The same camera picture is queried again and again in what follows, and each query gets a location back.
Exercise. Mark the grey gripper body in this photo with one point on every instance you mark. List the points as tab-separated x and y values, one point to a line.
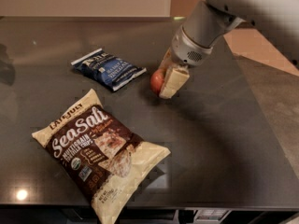
187	51

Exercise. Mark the Sea Salt tortilla chip bag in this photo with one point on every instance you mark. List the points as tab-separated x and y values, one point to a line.
105	159

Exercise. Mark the blue chip bag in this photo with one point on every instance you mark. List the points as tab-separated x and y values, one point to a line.
107	69

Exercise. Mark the red apple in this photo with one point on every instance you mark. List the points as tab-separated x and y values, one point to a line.
157	80

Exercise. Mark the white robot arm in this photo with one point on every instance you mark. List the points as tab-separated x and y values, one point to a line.
276	20

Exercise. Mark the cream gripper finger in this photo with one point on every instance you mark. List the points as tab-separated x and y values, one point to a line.
166	61
175	77

